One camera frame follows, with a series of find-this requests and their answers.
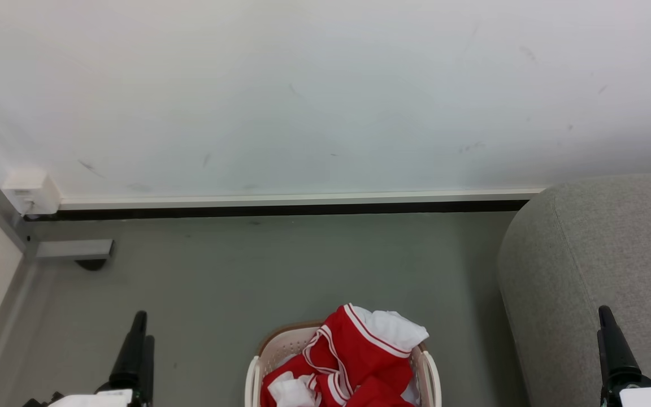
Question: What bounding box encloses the grey fabric sofa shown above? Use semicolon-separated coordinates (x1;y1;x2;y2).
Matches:
497;172;651;407

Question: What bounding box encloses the grey metal frame post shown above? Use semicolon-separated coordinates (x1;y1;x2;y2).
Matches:
0;143;115;262

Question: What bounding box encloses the white and black baseboard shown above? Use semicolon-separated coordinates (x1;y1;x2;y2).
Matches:
25;188;546;222

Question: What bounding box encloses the white plastic laundry basket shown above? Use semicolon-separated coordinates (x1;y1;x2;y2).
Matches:
245;321;442;407

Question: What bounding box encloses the white wall socket box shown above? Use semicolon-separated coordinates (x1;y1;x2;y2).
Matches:
3;168;62;216

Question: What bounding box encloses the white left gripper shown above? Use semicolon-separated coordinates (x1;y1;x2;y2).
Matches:
47;311;155;407

